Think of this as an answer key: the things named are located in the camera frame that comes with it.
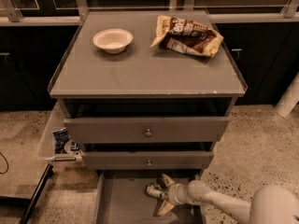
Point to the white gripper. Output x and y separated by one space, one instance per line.
176 193

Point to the green white 7up can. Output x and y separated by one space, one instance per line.
154 190

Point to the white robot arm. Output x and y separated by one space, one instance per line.
270 204

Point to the grey bottom drawer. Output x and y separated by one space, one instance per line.
122 198

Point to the grey drawer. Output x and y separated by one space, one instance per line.
132 130
138 160
122 198

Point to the metal top drawer knob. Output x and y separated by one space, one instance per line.
148 133

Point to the grey top drawer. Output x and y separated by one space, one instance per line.
132 130

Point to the grey middle drawer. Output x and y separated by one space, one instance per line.
138 160

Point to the grey drawer cabinet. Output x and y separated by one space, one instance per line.
142 82

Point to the blue snack packet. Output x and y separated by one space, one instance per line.
61 137

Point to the clear plastic bin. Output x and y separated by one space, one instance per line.
72 157

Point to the brown chip bag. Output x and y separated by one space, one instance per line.
186 37

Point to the white bowl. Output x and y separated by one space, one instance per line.
113 41

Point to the black floor rail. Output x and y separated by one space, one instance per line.
48 172

